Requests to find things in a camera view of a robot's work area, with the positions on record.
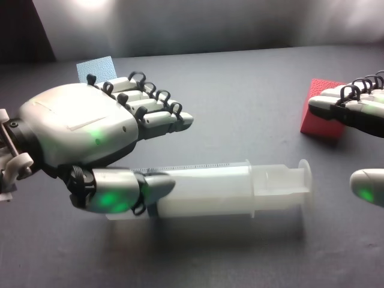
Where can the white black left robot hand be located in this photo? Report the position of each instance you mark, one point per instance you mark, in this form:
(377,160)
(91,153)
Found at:
(75,120)

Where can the large translucent plastic syringe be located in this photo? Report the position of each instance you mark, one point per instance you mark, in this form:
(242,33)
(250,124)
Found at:
(210,192)

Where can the light blue textured block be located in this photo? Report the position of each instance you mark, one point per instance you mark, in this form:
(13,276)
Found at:
(96,69)

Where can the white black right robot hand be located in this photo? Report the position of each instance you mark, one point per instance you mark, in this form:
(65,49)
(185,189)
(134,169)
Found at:
(366,102)

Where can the red textured block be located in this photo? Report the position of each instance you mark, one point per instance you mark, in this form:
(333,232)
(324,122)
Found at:
(322,126)

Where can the dark background panel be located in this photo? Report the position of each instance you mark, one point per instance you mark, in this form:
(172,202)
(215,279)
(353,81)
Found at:
(21,30)

